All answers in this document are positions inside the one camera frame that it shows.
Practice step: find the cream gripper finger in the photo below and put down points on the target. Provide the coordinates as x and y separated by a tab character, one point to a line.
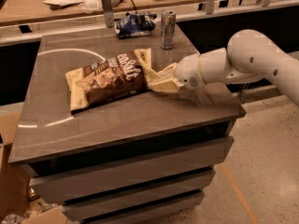
169	71
168	85

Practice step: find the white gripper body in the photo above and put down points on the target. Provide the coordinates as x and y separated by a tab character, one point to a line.
188	71

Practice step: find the brown chip bag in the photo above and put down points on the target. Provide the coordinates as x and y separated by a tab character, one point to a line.
115	78

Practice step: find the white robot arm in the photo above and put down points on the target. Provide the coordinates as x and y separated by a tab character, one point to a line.
249	57

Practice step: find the silver redbull can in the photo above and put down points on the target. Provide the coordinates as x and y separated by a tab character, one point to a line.
168	21

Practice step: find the blue crumpled chip bag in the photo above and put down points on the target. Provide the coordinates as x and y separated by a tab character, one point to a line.
135	25

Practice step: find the bottom grey drawer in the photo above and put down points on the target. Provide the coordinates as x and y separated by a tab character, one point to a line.
149	210

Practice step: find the grey drawer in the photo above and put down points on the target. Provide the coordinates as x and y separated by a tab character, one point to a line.
149	210
85	182
155	192

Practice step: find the middle grey drawer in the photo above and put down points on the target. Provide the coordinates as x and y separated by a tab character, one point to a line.
155	192

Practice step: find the top grey drawer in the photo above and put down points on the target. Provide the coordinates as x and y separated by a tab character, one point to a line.
85	182

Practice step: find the cardboard box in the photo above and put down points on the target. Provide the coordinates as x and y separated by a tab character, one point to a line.
15	208

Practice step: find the metal post left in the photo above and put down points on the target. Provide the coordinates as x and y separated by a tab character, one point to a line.
108	13

